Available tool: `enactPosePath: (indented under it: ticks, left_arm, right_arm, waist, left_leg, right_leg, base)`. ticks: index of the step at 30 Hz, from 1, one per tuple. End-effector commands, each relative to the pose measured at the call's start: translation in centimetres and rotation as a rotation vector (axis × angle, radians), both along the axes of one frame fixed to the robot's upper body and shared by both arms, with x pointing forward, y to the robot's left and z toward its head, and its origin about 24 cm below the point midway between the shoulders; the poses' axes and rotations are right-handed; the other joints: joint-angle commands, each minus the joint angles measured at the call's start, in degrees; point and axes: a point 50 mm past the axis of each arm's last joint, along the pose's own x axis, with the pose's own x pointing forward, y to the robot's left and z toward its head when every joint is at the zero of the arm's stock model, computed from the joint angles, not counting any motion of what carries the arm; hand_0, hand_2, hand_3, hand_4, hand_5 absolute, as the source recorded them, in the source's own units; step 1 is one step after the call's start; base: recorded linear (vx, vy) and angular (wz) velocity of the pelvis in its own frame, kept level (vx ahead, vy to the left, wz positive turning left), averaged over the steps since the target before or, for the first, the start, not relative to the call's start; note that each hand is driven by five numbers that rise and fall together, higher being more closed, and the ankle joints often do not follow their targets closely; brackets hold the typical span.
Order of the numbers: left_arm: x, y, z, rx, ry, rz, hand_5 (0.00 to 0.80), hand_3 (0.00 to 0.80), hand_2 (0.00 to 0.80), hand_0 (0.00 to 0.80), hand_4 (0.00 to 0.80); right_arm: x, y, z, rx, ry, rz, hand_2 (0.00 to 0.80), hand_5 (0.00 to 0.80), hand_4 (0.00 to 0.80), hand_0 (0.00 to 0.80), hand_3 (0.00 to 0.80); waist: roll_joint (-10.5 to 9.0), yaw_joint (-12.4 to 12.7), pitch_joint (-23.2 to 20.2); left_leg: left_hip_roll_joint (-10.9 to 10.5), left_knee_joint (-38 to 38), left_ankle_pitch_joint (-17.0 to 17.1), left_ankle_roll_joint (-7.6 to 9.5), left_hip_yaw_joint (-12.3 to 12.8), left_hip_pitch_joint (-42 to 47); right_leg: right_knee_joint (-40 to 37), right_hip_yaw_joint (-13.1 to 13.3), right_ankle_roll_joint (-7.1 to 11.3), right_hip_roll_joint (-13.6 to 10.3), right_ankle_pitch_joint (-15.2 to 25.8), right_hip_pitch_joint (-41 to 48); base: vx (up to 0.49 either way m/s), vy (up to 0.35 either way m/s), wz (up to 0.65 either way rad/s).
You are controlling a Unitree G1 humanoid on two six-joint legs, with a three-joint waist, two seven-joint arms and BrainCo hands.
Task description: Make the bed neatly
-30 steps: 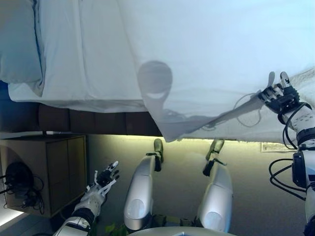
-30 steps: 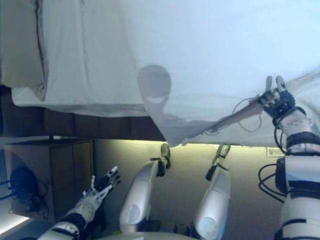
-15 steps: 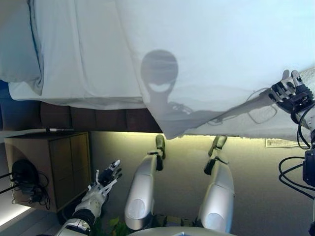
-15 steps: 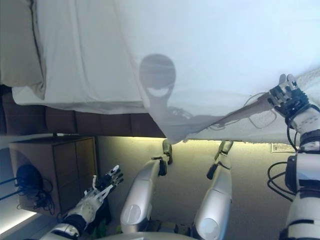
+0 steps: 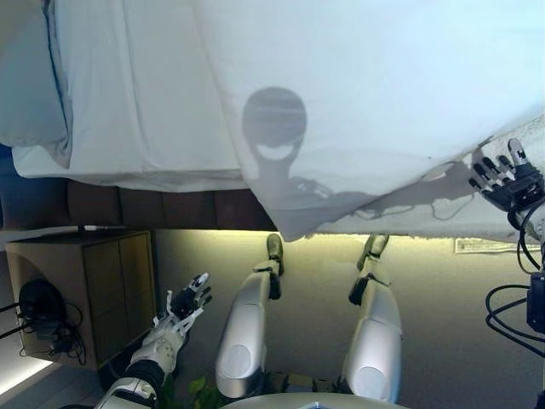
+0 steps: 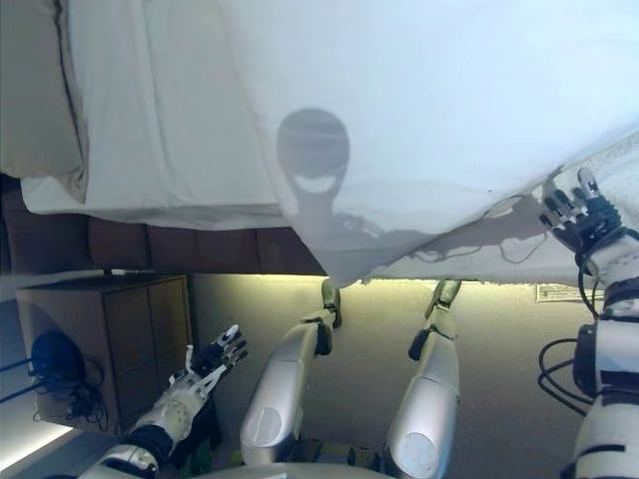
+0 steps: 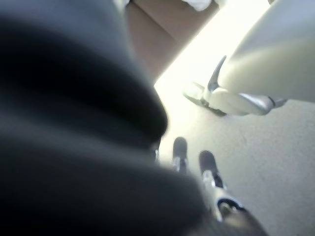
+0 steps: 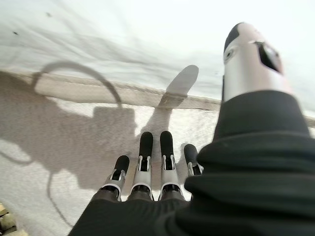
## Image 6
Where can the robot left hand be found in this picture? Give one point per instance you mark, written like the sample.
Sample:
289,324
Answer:
209,369

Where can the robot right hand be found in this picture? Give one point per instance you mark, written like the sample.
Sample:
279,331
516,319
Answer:
589,219

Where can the white duvet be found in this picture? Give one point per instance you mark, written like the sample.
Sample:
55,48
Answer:
424,100

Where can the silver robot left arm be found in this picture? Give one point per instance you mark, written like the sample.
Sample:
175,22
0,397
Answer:
165,414

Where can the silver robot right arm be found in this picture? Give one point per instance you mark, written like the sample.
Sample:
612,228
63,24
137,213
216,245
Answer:
614,349

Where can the silver robot left leg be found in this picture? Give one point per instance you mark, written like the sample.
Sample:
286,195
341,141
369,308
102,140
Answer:
274,389

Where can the wooden nightstand with doors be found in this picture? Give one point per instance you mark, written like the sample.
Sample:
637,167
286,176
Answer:
145,329

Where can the large beige pillow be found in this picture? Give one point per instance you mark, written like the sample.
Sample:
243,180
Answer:
35,100

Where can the brown upholstered bed frame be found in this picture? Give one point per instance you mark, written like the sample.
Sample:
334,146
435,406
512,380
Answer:
199,249

